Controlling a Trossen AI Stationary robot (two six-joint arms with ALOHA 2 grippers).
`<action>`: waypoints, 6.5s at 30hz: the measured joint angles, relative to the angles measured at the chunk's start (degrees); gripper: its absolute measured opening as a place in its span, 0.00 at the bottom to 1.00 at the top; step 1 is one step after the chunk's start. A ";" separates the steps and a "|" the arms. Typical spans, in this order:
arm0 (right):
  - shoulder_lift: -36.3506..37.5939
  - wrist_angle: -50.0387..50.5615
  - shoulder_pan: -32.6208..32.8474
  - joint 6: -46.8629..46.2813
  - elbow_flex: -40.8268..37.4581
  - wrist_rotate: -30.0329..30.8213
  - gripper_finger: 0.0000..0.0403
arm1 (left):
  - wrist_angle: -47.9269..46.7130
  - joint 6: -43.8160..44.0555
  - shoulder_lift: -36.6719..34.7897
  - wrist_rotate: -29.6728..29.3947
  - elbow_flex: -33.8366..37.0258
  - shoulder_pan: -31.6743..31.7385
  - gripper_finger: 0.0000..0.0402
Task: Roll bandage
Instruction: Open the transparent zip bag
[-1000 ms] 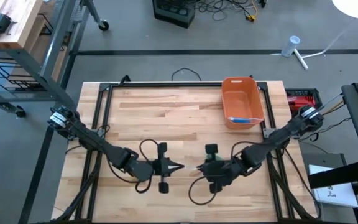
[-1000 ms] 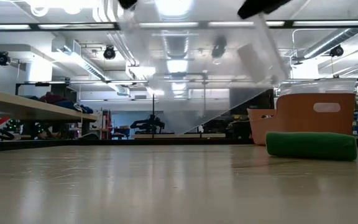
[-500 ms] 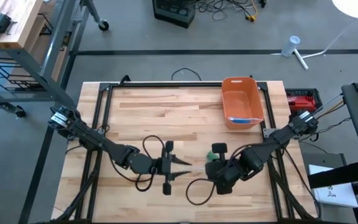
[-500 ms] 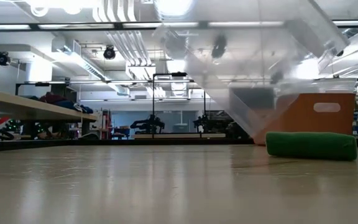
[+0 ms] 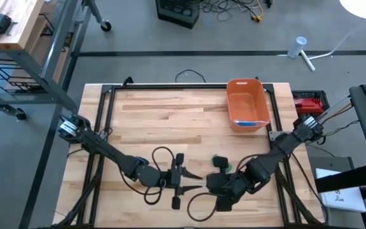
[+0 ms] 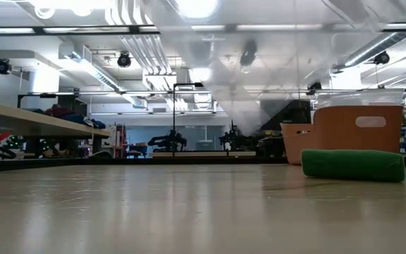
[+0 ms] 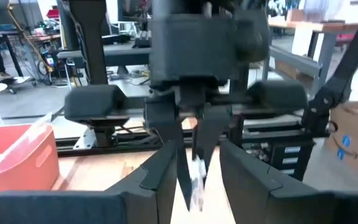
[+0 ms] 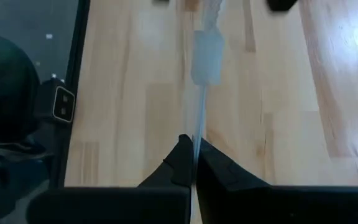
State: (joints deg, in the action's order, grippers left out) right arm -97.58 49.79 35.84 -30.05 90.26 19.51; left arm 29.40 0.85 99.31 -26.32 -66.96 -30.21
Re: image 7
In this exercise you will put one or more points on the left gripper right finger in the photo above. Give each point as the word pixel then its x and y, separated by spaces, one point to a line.
pixel 291 208

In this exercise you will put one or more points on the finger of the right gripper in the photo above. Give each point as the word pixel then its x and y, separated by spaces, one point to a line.
pixel 211 124
pixel 163 115

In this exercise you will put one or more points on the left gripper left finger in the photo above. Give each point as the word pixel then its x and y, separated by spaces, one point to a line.
pixel 73 208

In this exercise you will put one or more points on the orange plastic bin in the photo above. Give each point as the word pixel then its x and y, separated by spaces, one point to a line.
pixel 51 177

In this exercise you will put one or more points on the black box with white labels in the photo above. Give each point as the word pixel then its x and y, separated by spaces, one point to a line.
pixel 278 161

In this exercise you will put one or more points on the black workbench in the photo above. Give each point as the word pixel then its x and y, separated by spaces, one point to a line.
pixel 120 57

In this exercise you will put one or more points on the black computer case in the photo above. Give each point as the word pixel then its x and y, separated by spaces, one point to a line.
pixel 57 67

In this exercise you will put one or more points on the wooden lab table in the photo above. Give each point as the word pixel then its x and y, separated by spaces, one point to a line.
pixel 309 26

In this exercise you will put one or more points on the grey metal bracket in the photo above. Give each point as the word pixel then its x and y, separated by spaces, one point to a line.
pixel 84 141

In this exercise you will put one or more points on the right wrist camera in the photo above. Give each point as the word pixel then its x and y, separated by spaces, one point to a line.
pixel 194 46

